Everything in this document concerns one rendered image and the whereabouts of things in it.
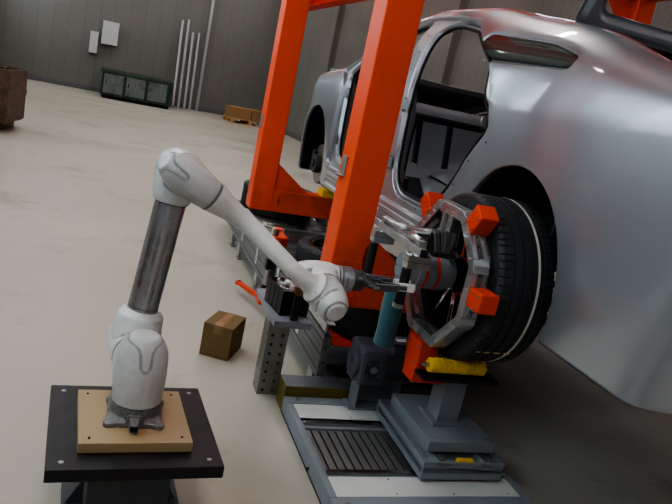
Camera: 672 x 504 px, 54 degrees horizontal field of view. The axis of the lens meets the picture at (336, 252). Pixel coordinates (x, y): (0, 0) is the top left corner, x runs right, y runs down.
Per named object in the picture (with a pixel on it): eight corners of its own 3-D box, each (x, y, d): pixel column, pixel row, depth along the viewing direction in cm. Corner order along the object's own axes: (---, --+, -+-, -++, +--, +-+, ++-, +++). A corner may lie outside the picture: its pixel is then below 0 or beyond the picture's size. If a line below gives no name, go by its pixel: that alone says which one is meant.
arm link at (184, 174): (228, 182, 199) (218, 173, 211) (180, 144, 191) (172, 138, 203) (201, 216, 199) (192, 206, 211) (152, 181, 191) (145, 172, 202)
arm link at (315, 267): (328, 283, 236) (337, 303, 225) (286, 279, 231) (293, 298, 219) (336, 257, 232) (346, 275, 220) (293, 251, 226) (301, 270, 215)
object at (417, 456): (499, 482, 267) (505, 460, 265) (419, 481, 255) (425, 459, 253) (444, 418, 313) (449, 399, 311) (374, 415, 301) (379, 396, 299)
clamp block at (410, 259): (429, 271, 236) (432, 257, 235) (406, 268, 233) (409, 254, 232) (423, 267, 241) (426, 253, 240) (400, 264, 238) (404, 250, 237)
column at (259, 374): (276, 394, 319) (293, 313, 309) (256, 393, 315) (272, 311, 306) (272, 385, 328) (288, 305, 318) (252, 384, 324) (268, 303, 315)
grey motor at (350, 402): (431, 421, 307) (450, 352, 299) (347, 418, 293) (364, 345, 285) (416, 402, 324) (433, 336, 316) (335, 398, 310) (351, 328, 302)
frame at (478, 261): (463, 367, 243) (502, 224, 231) (448, 366, 241) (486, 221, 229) (406, 312, 293) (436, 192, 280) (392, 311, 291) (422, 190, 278)
